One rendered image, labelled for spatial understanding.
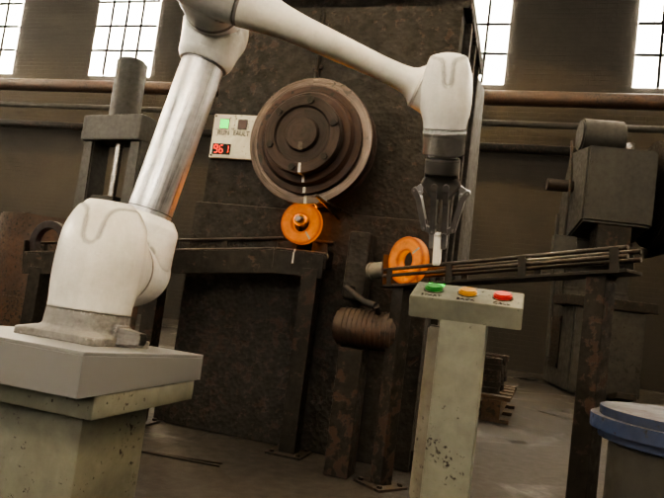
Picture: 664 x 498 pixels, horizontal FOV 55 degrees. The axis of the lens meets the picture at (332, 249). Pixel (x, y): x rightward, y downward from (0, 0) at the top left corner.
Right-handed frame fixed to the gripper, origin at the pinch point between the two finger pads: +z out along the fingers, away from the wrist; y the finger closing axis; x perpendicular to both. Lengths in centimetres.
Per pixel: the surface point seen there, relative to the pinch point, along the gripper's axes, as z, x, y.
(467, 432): 35.6, 13.7, -10.5
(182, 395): 25, 37, 44
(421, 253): 15, -52, 12
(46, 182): 124, -681, 719
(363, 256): 23, -69, 35
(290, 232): 18, -73, 64
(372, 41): -51, -113, 46
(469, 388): 27.2, 10.6, -10.0
